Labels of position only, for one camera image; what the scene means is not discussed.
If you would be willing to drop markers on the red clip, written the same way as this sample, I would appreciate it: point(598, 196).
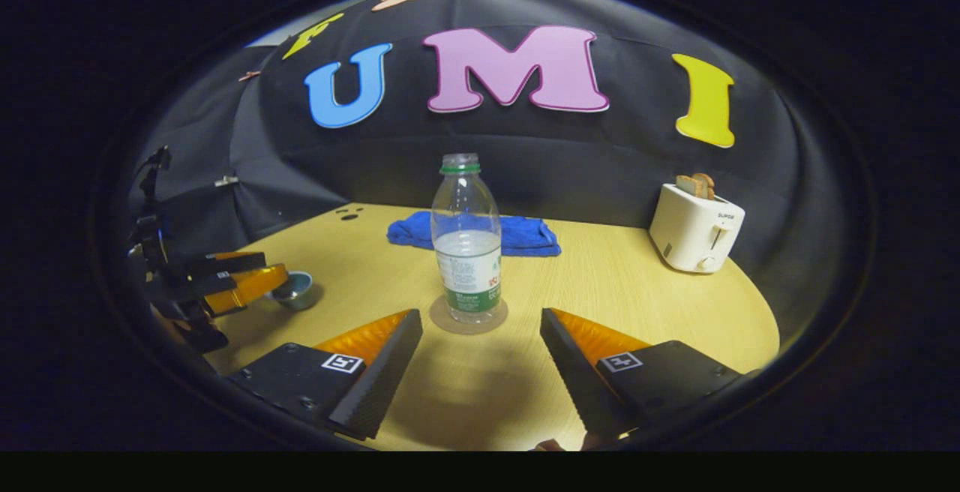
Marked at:
point(250, 76)

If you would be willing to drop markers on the clear plastic water bottle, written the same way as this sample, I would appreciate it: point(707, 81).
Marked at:
point(466, 267)

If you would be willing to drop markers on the white teacup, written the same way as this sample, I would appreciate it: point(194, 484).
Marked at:
point(296, 298)

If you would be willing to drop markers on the black backdrop cloth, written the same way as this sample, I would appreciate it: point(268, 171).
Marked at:
point(562, 154)

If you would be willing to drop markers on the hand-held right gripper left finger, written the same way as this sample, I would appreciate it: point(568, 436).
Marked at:
point(386, 376)

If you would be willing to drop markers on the white toaster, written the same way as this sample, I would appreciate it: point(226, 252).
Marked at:
point(694, 233)

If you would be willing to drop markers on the blue towel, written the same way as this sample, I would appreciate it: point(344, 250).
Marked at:
point(532, 237)

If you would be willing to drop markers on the round brown coaster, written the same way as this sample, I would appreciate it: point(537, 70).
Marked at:
point(450, 325)

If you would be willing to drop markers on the metal clip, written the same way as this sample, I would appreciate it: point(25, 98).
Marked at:
point(226, 180)

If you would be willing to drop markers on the teal teacup lid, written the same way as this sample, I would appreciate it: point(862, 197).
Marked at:
point(301, 278)

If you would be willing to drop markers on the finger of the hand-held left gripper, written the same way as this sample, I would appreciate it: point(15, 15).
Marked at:
point(247, 286)
point(225, 264)

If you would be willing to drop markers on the brown toast slice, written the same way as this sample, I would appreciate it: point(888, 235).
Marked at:
point(688, 186)
point(706, 183)

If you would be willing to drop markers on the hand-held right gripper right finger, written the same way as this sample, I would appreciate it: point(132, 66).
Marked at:
point(574, 376)

